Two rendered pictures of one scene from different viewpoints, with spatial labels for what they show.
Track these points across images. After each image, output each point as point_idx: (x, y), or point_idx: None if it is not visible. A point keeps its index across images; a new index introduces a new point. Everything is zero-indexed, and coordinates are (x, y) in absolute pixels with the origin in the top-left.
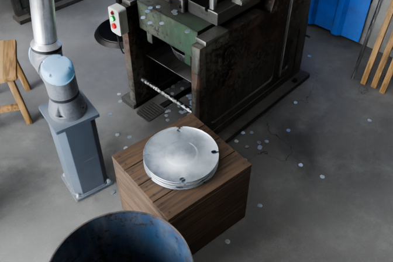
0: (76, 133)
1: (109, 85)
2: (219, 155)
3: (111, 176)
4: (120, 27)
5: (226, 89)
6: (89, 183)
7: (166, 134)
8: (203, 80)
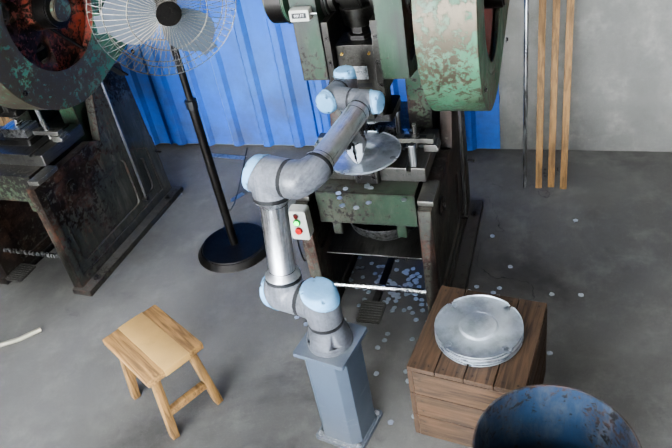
0: (353, 361)
1: (275, 313)
2: None
3: (373, 406)
4: (308, 229)
5: (442, 249)
6: (365, 423)
7: (444, 315)
8: (435, 244)
